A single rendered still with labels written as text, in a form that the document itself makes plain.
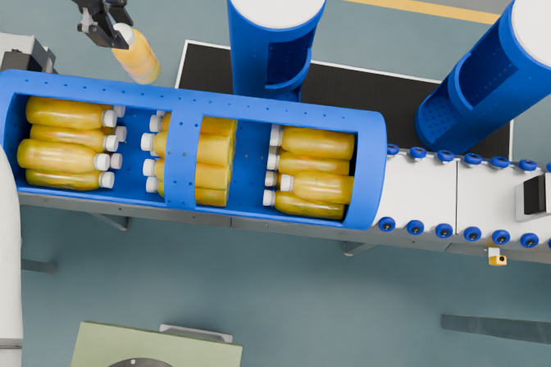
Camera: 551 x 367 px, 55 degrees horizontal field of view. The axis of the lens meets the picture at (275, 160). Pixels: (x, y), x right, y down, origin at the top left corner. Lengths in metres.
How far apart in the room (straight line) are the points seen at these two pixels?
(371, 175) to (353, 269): 1.25
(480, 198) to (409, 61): 1.26
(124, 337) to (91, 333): 0.07
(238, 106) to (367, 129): 0.29
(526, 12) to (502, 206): 0.54
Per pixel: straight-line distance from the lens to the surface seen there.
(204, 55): 2.41
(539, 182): 1.45
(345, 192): 1.22
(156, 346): 1.26
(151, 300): 2.34
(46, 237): 2.48
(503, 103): 1.85
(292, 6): 1.49
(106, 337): 1.28
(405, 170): 1.48
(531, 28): 1.65
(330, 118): 1.18
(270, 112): 1.17
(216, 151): 1.17
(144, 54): 1.06
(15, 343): 0.53
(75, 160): 1.28
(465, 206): 1.52
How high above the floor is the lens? 2.31
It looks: 75 degrees down
